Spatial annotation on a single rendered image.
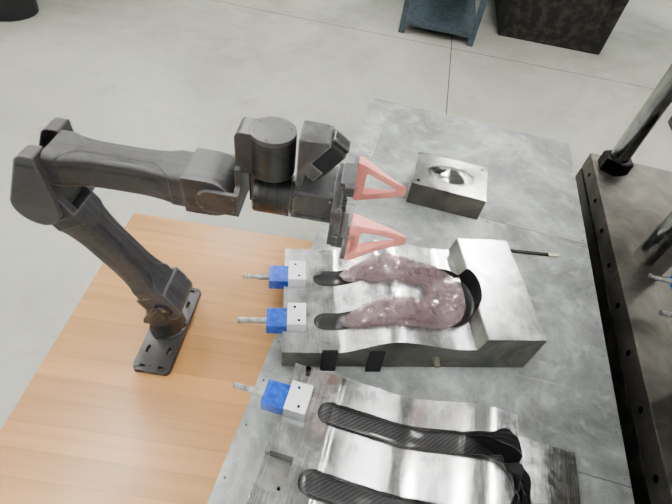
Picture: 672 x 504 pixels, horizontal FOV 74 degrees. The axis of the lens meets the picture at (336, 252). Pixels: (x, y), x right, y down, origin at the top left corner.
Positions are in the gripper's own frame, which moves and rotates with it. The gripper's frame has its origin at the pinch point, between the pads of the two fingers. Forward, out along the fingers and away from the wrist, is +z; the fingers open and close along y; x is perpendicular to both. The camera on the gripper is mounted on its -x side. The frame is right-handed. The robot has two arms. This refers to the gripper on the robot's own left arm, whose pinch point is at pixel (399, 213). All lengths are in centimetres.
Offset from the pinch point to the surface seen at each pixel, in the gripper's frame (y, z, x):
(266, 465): -24.5, -12.7, 33.9
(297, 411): -17.5, -9.3, 28.5
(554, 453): -16, 35, 34
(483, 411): -13.5, 20.0, 26.6
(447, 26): 372, 61, 108
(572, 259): 38, 54, 39
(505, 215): 51, 38, 40
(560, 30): 396, 165, 103
